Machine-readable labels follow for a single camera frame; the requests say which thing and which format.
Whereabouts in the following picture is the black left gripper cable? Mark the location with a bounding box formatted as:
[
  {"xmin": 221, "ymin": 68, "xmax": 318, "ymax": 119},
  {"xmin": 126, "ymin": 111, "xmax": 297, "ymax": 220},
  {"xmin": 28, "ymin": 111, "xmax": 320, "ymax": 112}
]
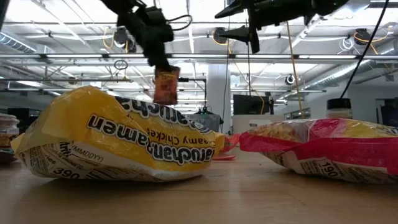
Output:
[{"xmin": 166, "ymin": 14, "xmax": 193, "ymax": 31}]

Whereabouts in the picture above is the orange ramen packet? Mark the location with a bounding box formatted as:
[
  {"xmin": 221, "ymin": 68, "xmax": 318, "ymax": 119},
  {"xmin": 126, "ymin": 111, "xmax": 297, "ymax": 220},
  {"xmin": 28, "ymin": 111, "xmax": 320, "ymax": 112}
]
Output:
[{"xmin": 221, "ymin": 133, "xmax": 241, "ymax": 154}]

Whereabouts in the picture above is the black computer case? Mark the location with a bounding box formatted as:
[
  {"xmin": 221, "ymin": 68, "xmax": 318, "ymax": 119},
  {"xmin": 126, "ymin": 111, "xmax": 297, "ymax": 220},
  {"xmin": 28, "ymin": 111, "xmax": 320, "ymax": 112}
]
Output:
[{"xmin": 233, "ymin": 95, "xmax": 275, "ymax": 116}]

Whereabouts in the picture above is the red ramen packet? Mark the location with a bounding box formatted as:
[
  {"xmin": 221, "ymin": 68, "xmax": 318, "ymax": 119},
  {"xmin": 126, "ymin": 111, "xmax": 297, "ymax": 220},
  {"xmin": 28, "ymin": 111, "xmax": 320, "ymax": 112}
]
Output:
[{"xmin": 238, "ymin": 118, "xmax": 398, "ymax": 185}]

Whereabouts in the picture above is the yellow cable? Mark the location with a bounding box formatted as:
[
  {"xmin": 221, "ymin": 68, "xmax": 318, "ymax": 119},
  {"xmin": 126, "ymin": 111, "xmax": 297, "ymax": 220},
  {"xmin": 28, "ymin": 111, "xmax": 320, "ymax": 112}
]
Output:
[{"xmin": 285, "ymin": 21, "xmax": 305, "ymax": 119}]

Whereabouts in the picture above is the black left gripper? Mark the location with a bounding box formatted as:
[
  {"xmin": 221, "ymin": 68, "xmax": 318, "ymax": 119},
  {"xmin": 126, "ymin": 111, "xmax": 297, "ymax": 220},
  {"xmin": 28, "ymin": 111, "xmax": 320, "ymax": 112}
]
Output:
[{"xmin": 117, "ymin": 7, "xmax": 174, "ymax": 72}]

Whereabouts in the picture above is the clear bin middle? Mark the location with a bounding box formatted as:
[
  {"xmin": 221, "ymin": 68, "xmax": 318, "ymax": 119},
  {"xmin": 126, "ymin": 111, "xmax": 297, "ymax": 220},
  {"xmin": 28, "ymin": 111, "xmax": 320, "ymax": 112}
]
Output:
[{"xmin": 185, "ymin": 113, "xmax": 223, "ymax": 133}]

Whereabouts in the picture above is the white plastic bin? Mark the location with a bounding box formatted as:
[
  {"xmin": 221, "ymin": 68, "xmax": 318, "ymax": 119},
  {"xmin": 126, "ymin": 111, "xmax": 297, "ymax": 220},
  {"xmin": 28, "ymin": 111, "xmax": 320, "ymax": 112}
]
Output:
[{"xmin": 231, "ymin": 114, "xmax": 289, "ymax": 135}]

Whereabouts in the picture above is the black camera rig frame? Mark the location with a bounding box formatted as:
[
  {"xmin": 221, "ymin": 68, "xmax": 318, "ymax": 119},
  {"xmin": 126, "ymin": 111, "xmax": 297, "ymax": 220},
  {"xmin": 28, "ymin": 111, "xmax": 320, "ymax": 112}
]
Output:
[{"xmin": 178, "ymin": 77, "xmax": 208, "ymax": 114}]

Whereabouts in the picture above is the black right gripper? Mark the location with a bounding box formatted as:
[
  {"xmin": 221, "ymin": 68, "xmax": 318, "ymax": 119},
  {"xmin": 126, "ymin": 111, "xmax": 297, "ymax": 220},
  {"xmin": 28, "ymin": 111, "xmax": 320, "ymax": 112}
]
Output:
[{"xmin": 214, "ymin": 0, "xmax": 313, "ymax": 54}]

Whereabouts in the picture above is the yellow ramen packet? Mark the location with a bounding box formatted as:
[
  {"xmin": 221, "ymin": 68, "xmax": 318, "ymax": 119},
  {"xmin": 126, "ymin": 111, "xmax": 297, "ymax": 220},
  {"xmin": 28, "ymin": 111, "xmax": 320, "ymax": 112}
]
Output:
[{"xmin": 10, "ymin": 85, "xmax": 225, "ymax": 184}]

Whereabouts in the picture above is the green lid spice jar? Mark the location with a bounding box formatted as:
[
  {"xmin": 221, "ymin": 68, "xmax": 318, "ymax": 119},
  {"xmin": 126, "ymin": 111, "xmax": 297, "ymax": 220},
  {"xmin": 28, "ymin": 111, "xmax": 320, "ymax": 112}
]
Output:
[{"xmin": 326, "ymin": 98, "xmax": 353, "ymax": 119}]

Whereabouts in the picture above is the black hanging cable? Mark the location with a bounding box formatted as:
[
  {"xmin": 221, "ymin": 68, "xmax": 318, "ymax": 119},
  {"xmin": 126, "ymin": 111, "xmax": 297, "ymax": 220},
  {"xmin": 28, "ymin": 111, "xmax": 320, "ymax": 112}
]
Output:
[{"xmin": 340, "ymin": 0, "xmax": 390, "ymax": 99}]

